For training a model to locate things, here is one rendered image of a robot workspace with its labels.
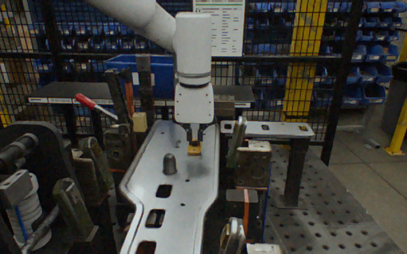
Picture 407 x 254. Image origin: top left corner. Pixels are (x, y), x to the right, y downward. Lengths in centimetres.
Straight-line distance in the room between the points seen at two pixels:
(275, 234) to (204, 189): 41
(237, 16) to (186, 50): 60
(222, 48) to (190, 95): 58
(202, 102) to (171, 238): 35
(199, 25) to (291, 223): 70
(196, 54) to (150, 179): 31
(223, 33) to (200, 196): 80
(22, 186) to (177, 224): 26
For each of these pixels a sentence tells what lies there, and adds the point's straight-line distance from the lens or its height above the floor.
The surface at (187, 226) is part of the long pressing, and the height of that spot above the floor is 100.
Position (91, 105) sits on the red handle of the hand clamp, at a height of 112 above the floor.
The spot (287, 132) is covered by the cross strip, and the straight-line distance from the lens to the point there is 95.
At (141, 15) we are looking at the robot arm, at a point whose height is 135.
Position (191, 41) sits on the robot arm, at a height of 129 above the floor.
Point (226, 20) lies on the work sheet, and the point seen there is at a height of 130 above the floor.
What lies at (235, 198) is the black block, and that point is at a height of 99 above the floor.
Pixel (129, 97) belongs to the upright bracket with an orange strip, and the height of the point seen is 112.
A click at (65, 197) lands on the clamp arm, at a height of 108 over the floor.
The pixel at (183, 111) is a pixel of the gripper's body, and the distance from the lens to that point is 74.
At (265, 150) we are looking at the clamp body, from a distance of 73.
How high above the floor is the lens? 138
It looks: 25 degrees down
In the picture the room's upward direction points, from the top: straight up
